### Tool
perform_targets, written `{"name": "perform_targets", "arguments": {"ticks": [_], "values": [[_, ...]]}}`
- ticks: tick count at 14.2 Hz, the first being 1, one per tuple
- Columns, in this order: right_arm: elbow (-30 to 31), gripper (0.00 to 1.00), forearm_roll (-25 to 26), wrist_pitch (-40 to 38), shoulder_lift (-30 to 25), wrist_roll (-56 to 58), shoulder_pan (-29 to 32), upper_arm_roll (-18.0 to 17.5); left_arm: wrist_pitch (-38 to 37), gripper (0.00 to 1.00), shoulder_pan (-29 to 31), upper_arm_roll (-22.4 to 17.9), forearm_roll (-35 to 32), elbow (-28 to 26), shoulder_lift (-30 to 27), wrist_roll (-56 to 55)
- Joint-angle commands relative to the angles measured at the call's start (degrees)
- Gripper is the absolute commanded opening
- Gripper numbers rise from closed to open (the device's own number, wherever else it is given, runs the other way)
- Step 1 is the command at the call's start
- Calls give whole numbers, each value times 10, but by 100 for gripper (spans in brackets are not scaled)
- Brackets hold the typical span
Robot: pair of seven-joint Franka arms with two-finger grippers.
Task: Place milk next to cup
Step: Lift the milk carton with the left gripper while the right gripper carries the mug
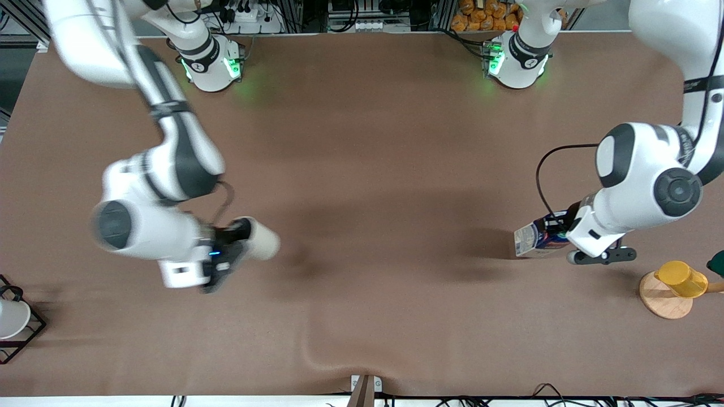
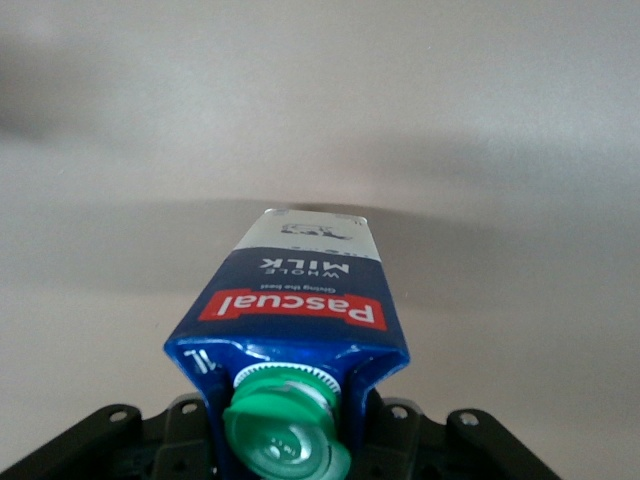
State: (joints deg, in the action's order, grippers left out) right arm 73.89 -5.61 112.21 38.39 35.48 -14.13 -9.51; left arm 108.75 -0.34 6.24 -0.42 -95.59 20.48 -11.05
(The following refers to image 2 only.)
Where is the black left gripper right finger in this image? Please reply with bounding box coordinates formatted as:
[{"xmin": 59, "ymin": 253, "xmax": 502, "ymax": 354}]
[{"xmin": 358, "ymin": 393, "xmax": 562, "ymax": 480}]

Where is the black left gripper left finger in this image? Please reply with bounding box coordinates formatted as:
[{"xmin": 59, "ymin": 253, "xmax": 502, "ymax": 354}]
[{"xmin": 0, "ymin": 393, "xmax": 220, "ymax": 480}]

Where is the blue Pascal milk carton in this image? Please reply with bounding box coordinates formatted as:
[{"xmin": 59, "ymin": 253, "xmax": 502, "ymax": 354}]
[{"xmin": 162, "ymin": 206, "xmax": 412, "ymax": 480}]

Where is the brown table cover sheet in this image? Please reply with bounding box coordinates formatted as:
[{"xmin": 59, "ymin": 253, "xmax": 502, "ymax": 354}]
[{"xmin": 0, "ymin": 0, "xmax": 640, "ymax": 480}]

